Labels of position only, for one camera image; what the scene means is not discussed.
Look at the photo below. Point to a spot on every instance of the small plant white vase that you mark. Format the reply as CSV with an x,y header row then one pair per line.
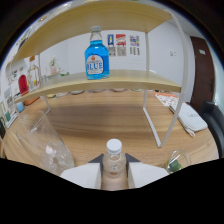
x,y
53,66

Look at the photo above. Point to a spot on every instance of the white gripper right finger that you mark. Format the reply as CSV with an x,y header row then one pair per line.
x,y
146,173

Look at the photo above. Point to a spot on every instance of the white metal wooden shelf rack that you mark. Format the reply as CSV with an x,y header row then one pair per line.
x,y
116,80

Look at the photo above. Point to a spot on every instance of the multicoloured wall poster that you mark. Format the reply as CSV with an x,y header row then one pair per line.
x,y
134,45

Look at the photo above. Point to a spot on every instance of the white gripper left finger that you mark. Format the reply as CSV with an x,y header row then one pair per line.
x,y
81,175

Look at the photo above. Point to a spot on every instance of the white pouch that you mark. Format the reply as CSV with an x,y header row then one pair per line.
x,y
189,117

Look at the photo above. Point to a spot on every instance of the clear glass cup with ice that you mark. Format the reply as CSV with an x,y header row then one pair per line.
x,y
43,146

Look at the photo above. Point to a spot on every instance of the red wall poster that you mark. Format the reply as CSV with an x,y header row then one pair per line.
x,y
120,43

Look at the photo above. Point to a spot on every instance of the clear bottle orange cap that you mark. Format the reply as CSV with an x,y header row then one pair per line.
x,y
33,77

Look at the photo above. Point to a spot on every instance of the black chair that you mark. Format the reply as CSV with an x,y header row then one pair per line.
x,y
216,125

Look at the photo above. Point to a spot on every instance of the blue wall poster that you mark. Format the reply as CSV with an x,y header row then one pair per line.
x,y
111,43

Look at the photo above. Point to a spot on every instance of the clear bottle red label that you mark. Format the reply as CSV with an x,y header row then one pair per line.
x,y
114,163

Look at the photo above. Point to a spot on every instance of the brown door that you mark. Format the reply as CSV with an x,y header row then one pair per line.
x,y
202,73

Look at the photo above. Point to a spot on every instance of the light blue small bottle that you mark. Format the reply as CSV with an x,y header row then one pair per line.
x,y
20,107

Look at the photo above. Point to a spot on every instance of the blue liquid bottle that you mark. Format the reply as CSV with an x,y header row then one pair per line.
x,y
96,56

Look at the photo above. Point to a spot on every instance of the orange patterned paper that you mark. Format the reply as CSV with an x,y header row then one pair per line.
x,y
166,98

